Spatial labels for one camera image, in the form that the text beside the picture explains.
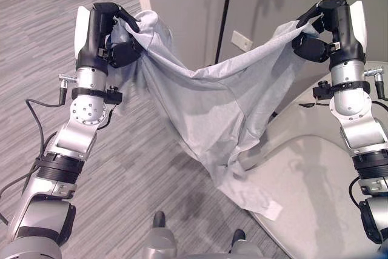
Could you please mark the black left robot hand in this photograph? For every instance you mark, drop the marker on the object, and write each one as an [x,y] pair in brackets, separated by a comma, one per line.
[96,33]

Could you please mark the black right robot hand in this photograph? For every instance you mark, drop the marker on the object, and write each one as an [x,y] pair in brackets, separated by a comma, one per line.
[342,25]

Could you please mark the light grey t-shirt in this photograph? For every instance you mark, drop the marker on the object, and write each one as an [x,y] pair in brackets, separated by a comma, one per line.
[209,104]

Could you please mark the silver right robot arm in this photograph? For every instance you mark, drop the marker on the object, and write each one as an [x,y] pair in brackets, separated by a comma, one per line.
[360,125]

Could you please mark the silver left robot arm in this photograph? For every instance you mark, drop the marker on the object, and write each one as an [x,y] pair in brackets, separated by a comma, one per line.
[60,150]

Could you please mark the black vertical pole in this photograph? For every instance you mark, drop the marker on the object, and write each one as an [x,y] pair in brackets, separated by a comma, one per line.
[225,13]

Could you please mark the silver left robot leg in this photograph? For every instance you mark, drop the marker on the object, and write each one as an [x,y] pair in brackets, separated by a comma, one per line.
[159,237]

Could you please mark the silver robot leg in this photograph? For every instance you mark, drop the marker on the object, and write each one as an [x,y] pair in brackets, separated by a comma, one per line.
[159,237]
[242,245]

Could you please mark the silver right robot leg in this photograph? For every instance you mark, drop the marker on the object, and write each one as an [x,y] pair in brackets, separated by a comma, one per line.
[242,245]

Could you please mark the white wall socket plate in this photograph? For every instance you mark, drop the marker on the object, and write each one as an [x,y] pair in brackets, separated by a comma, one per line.
[241,41]

